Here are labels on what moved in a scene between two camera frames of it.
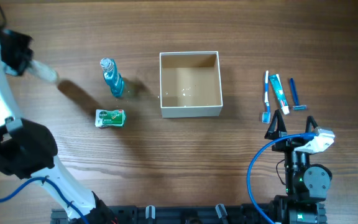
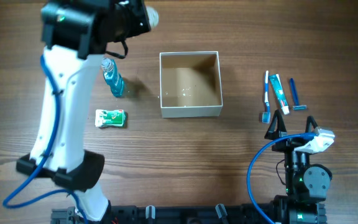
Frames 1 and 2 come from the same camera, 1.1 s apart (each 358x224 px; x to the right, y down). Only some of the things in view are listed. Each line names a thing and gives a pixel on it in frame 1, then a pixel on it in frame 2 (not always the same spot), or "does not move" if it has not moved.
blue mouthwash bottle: x=112 y=76 does not move
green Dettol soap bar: x=109 y=117 does not move
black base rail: x=309 y=214 does not move
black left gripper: x=19 y=64 -> x=142 y=22
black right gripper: x=271 y=135 does not move
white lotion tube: x=42 y=71 -> x=153 y=16
